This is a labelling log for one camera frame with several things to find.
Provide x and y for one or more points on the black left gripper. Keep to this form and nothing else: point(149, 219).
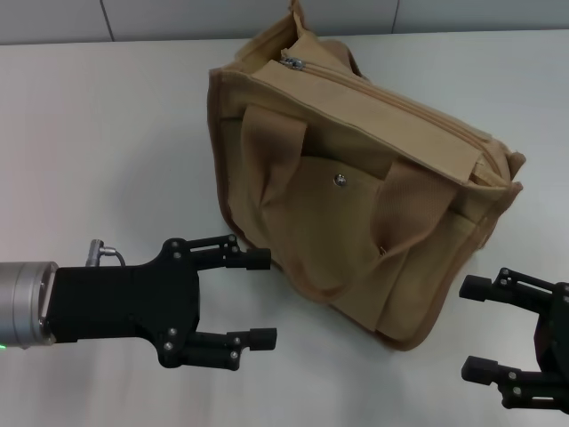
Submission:
point(124, 302)

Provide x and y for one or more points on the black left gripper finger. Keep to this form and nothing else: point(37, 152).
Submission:
point(262, 339)

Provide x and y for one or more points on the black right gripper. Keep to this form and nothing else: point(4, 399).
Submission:
point(555, 338)

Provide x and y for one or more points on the silver metal zipper pull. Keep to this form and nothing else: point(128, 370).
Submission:
point(293, 62)

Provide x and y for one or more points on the silver and white left robot arm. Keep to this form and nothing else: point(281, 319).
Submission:
point(26, 302)

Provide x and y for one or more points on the khaki fabric food bag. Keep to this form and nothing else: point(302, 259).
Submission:
point(347, 213)

